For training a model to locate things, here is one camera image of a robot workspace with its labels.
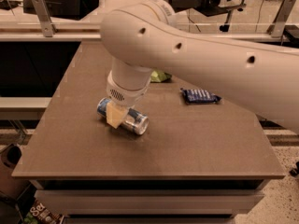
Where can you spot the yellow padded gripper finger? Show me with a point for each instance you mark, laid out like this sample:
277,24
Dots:
116,114

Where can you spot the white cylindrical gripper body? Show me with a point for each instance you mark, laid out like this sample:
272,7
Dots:
127,95

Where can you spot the blue silver redbull can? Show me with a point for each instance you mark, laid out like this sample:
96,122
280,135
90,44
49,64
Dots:
134,121

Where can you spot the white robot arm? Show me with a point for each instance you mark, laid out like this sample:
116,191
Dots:
262,78

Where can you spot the green chip bag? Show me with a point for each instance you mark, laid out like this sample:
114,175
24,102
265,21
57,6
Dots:
158,76

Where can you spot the blue snack bar wrapper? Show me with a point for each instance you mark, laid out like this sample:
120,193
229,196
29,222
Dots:
199,96

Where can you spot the brown wooden table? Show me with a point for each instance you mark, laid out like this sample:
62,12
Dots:
193,162

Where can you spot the printed snack package on floor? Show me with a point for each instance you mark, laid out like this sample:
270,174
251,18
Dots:
40,214

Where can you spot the brown bin with hole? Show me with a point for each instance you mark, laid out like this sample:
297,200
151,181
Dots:
9,185

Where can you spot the left metal rail bracket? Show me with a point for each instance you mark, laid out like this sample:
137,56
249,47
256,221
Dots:
47,27

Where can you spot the metal rail bracket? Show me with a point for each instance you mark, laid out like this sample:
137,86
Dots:
47,27
276,29

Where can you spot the right metal rail bracket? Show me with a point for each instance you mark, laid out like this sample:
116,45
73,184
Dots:
276,29

